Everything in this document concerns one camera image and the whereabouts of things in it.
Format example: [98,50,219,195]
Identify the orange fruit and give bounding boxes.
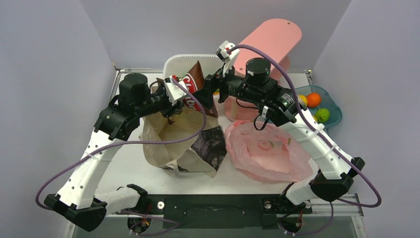
[306,93,322,108]

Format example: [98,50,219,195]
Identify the beige canvas tote bag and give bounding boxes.
[139,108,227,178]

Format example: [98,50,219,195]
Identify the green apple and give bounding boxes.
[314,108,330,123]

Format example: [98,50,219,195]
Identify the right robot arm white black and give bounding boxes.
[195,57,365,213]

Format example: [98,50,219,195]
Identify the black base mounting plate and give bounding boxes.
[128,194,313,230]

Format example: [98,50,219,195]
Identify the red can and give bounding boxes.
[156,60,219,125]

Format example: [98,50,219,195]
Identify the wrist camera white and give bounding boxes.
[164,75,187,106]
[216,41,240,77]

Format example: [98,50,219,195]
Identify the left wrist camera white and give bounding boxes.
[164,75,187,106]

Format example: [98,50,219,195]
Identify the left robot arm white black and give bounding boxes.
[44,73,188,232]

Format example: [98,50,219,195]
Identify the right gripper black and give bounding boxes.
[191,59,263,110]

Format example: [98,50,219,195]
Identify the teal plastic tray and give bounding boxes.
[296,85,342,128]

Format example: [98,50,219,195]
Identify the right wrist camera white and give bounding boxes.
[216,41,240,77]

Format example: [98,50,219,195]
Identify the yellow lemon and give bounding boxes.
[298,95,308,107]

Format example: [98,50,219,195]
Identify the white plastic tub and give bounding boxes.
[162,54,223,82]

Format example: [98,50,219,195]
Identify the pink three-tier shelf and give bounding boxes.
[224,18,302,121]

